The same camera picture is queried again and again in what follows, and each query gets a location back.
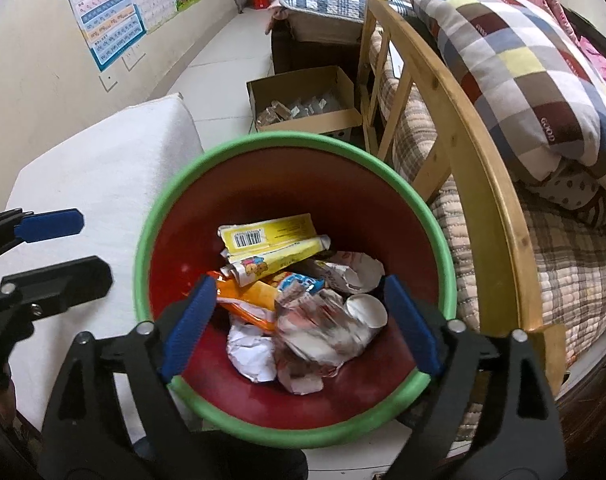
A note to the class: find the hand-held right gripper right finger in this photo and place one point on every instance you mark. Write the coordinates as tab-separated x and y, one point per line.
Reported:
413	330

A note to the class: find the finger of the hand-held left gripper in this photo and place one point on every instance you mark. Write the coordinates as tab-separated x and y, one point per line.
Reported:
48	224
58	282

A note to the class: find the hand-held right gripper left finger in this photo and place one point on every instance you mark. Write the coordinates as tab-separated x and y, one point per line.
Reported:
188	330

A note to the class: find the orange plastic wrapper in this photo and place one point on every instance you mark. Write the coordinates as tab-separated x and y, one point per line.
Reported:
248	307

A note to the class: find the red bin with green rim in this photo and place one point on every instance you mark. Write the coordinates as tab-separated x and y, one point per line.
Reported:
233	240

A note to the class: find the yellow cardboard box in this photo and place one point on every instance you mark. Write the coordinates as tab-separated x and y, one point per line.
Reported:
273	237

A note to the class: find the plaid bed mat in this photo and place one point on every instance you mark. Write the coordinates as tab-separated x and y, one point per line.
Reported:
573	270

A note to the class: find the grey dotted cloth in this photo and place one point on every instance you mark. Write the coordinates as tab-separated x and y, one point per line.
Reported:
568	190

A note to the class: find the checkered quilt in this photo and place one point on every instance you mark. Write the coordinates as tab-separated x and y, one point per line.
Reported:
523	60

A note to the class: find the dark bed base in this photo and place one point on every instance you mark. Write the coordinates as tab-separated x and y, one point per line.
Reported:
308	52

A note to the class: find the pink blanket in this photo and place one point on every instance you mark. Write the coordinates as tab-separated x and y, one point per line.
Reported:
595	57

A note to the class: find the white wall socket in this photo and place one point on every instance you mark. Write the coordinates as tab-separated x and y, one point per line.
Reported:
132	57
108	80

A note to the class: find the wooden bed frame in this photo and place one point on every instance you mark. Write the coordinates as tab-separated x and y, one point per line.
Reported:
463	135

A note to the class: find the blue wall poster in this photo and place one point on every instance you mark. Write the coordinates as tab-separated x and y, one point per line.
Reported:
103	15

